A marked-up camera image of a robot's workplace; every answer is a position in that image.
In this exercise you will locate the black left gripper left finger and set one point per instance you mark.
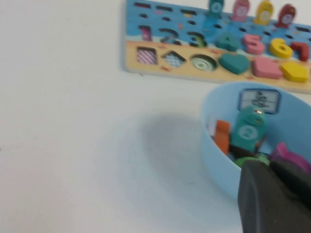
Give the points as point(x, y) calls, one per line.
point(262, 206)

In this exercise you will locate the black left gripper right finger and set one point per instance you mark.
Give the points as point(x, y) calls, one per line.
point(296, 184)

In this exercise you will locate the teal fish numbered two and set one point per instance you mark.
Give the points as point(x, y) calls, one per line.
point(247, 132)

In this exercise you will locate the magenta wooden fish piece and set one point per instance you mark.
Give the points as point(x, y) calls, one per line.
point(286, 153)

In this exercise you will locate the light blue plastic bowl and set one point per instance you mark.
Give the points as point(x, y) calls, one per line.
point(213, 174)

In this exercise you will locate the orange wooden fish piece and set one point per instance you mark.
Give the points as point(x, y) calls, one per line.
point(222, 138)

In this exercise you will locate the paper label on blue bowl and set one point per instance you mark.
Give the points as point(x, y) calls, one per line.
point(250, 97)

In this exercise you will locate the yellow wooden fish piece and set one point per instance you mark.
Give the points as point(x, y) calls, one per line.
point(263, 13)

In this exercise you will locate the pink wooden fish piece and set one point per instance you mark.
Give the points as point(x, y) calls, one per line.
point(240, 11)

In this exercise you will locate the blue wooden puzzle board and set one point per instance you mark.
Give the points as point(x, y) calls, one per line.
point(131, 48)

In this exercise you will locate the green fish numbered three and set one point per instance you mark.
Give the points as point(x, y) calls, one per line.
point(243, 161)

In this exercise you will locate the yellow wooden pentagon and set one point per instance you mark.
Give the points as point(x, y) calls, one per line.
point(295, 71)

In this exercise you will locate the pink wooden trapezoid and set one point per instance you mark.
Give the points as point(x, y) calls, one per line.
point(266, 68)

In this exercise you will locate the red wooden number seven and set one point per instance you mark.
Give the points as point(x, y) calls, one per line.
point(303, 52)

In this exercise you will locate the teal wooden heart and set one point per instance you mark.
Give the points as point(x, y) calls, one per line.
point(234, 63)

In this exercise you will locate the yellow wooden number six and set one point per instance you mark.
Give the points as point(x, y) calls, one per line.
point(274, 49)

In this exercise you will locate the pink wooden number five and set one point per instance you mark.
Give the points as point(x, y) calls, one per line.
point(253, 43)

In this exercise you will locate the teal wooden number four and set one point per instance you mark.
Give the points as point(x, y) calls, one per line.
point(227, 42)

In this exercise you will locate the red fish numbered seven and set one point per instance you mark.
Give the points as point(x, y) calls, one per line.
point(286, 17)

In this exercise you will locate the teal fish numbered four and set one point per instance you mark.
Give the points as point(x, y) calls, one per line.
point(215, 8)

